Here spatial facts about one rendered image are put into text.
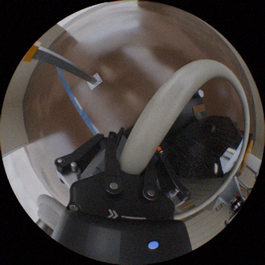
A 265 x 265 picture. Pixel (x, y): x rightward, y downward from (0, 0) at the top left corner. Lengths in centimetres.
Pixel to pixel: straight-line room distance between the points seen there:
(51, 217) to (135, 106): 123
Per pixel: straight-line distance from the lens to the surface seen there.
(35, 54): 78
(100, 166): 48
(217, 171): 61
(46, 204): 54
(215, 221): 604
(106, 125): 116
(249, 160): 178
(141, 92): 110
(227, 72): 19
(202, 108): 140
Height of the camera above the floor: 106
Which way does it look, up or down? 77 degrees down
